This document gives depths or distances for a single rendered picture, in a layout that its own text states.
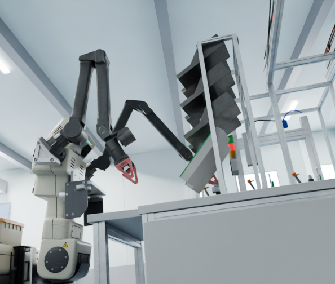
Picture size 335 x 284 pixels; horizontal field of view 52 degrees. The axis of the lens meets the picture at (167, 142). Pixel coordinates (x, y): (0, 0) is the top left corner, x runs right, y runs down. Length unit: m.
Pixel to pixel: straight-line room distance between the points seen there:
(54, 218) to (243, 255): 0.83
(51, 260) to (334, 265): 1.06
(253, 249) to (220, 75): 0.82
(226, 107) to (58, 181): 0.84
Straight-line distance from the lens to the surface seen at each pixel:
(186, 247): 1.21
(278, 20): 2.43
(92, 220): 1.35
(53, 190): 1.67
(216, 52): 1.75
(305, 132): 3.25
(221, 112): 1.58
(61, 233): 1.58
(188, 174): 1.53
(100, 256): 1.35
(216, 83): 1.65
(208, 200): 1.22
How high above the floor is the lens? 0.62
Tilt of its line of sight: 21 degrees up
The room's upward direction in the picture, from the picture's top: 6 degrees counter-clockwise
